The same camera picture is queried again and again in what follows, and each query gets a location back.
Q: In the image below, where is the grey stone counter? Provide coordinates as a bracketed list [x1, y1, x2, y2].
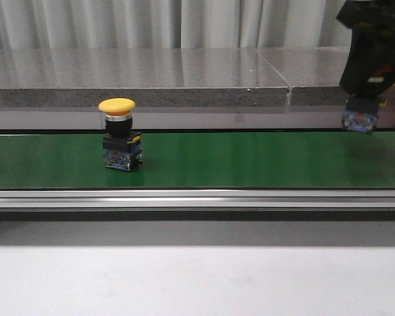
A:
[0, 45, 395, 131]

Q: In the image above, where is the green conveyor belt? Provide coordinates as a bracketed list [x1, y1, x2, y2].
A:
[0, 132, 395, 189]

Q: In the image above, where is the aluminium conveyor frame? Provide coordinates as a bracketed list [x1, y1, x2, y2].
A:
[0, 188, 395, 221]

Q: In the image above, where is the grey curtain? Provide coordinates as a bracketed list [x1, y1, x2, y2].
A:
[0, 0, 351, 49]

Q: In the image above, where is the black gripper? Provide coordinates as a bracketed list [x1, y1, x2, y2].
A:
[336, 1, 395, 98]

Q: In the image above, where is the red mushroom push button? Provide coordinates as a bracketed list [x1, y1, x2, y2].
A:
[341, 65, 393, 135]

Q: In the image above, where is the yellow mushroom push button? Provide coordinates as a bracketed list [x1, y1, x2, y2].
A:
[99, 98, 143, 172]

